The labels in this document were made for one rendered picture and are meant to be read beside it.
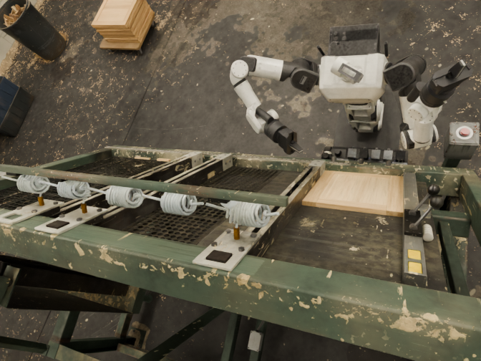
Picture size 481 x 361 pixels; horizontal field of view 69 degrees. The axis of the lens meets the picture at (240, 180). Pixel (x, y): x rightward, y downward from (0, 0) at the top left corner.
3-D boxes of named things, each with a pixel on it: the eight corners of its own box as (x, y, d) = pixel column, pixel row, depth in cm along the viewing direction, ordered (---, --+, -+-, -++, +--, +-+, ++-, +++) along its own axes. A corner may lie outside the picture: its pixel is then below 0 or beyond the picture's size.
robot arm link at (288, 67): (283, 55, 162) (312, 60, 163) (278, 74, 168) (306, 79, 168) (283, 64, 153) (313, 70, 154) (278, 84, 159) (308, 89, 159)
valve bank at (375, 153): (412, 160, 202) (416, 142, 181) (410, 183, 198) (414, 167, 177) (324, 155, 222) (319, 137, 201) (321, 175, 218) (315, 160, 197)
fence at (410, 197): (414, 180, 168) (415, 172, 167) (424, 290, 85) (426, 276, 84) (402, 180, 170) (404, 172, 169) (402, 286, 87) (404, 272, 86)
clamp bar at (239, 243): (328, 173, 184) (331, 127, 177) (232, 310, 80) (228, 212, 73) (309, 172, 188) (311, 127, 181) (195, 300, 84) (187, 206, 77)
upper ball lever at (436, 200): (416, 231, 109) (446, 198, 103) (416, 236, 106) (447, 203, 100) (405, 224, 110) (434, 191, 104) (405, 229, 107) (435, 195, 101)
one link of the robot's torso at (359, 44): (326, 49, 181) (311, 23, 149) (397, 45, 168) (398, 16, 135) (321, 107, 184) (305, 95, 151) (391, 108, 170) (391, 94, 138)
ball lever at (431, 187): (415, 217, 120) (441, 186, 114) (415, 221, 116) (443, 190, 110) (405, 210, 120) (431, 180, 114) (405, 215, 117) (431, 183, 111)
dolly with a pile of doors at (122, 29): (161, 20, 414) (141, -9, 379) (144, 56, 401) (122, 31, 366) (122, 21, 440) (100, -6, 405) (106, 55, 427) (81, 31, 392)
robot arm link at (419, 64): (405, 89, 153) (400, 57, 149) (427, 86, 147) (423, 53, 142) (395, 97, 146) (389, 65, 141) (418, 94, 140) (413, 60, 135)
